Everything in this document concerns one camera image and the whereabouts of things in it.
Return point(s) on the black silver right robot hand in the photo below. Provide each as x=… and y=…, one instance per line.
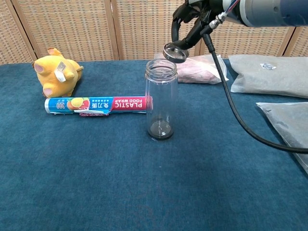
x=204, y=9

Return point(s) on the round jar lid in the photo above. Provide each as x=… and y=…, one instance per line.
x=176, y=56

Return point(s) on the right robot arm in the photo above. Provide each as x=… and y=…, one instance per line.
x=269, y=10

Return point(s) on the clear glass jar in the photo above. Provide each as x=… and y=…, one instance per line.
x=161, y=101

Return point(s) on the clear bag with pink contents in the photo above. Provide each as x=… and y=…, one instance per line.
x=199, y=69

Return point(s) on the large frosted grey bag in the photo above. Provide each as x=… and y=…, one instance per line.
x=269, y=79

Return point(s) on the woven wood folding screen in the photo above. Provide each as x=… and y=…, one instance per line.
x=84, y=26

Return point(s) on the frosted bag with dark contents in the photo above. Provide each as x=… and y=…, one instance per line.
x=288, y=125

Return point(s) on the blue red plastic wrap box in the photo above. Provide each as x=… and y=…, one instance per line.
x=96, y=104

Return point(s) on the yellow plush toy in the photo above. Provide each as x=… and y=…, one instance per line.
x=55, y=81

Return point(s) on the dark blue table cloth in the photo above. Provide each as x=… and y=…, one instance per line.
x=96, y=173

